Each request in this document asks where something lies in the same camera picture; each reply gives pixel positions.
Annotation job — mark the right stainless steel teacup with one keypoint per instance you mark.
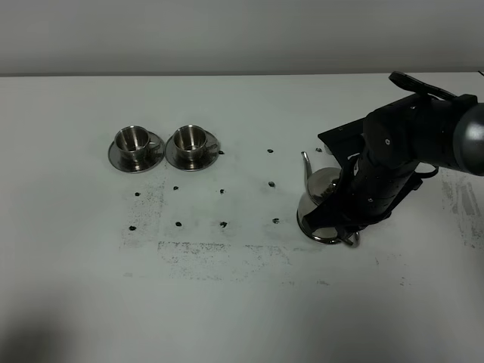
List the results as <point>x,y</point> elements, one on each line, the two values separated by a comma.
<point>193,142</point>

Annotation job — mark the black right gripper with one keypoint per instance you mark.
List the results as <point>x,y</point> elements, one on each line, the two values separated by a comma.
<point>368,190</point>

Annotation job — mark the left stainless steel saucer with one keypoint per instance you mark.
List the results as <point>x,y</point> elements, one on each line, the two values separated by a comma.
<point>154,156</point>

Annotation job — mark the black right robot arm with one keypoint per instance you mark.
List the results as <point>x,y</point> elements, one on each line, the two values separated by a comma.
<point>378,156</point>

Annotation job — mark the left stainless steel teacup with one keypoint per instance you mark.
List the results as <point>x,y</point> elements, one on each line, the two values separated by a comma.
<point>135,142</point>

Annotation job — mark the right stainless steel saucer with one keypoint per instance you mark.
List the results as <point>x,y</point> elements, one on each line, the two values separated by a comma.
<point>210,155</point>

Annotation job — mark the stainless steel teacup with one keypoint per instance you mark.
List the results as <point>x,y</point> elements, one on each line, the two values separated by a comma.
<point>135,142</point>
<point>193,142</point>

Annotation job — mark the stainless steel teapot saucer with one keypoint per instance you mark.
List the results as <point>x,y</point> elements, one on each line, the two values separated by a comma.
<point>322,235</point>

